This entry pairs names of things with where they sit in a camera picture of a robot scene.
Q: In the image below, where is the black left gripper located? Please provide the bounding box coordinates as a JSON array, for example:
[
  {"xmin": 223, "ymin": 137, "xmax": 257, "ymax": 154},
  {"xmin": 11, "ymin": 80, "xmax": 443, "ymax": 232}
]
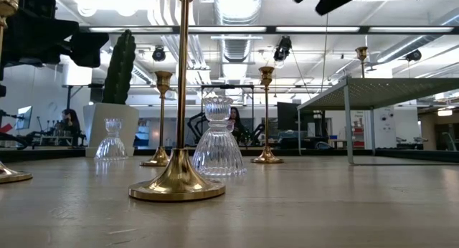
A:
[{"xmin": 3, "ymin": 16, "xmax": 110, "ymax": 69}]

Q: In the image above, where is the clear ribbed glass candle holder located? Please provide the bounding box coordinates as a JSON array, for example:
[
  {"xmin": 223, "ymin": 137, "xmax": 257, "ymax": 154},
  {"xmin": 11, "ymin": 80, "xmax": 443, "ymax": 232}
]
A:
[
  {"xmin": 191, "ymin": 95, "xmax": 247, "ymax": 177},
  {"xmin": 94, "ymin": 118, "xmax": 129, "ymax": 161}
]

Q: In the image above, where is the green cactus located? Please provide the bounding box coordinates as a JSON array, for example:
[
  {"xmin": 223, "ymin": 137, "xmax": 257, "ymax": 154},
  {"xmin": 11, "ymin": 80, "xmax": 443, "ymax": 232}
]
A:
[{"xmin": 102, "ymin": 29, "xmax": 137, "ymax": 105}]

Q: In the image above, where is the white hexagonal plant pot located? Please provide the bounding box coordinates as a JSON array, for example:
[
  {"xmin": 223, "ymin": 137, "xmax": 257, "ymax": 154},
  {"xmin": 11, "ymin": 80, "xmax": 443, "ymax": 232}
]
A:
[{"xmin": 82, "ymin": 102, "xmax": 140, "ymax": 158}]

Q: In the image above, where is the person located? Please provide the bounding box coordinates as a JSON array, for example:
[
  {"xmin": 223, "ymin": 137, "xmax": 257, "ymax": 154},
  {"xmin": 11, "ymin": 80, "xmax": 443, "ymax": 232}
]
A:
[
  {"xmin": 227, "ymin": 106, "xmax": 252, "ymax": 146},
  {"xmin": 53, "ymin": 108, "xmax": 82, "ymax": 148}
]

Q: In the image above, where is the dark computer monitor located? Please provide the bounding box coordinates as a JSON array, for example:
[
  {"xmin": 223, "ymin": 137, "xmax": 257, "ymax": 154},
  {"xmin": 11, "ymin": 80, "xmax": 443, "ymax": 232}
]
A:
[{"xmin": 276, "ymin": 101, "xmax": 301, "ymax": 132}]

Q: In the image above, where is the white cabinet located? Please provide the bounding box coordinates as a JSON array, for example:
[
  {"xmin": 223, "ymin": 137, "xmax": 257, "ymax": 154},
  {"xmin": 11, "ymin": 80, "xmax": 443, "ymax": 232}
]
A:
[{"xmin": 372, "ymin": 106, "xmax": 396, "ymax": 149}]

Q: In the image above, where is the black overhead camera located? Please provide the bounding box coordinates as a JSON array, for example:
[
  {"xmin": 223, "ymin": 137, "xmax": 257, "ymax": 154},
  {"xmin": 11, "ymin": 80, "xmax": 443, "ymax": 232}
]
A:
[{"xmin": 273, "ymin": 35, "xmax": 293, "ymax": 62}]

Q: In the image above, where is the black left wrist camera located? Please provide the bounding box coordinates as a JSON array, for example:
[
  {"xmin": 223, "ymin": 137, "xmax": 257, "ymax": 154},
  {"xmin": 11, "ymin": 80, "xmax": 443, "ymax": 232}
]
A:
[{"xmin": 18, "ymin": 0, "xmax": 57, "ymax": 22}]

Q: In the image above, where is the black aluminium rig frame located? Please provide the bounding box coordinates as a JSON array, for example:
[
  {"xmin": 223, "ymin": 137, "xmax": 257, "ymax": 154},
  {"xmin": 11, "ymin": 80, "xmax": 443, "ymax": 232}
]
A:
[{"xmin": 0, "ymin": 24, "xmax": 459, "ymax": 163}]

